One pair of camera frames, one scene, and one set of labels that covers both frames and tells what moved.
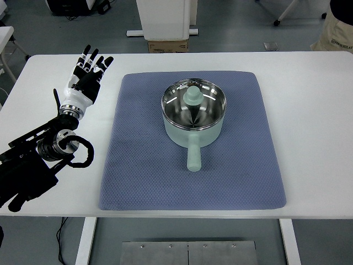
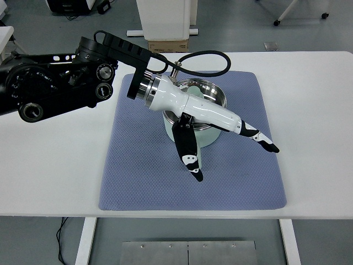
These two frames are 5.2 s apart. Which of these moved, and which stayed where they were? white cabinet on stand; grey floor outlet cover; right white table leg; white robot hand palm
Moved: white robot hand palm
Stayed: right white table leg; white cabinet on stand; grey floor outlet cover
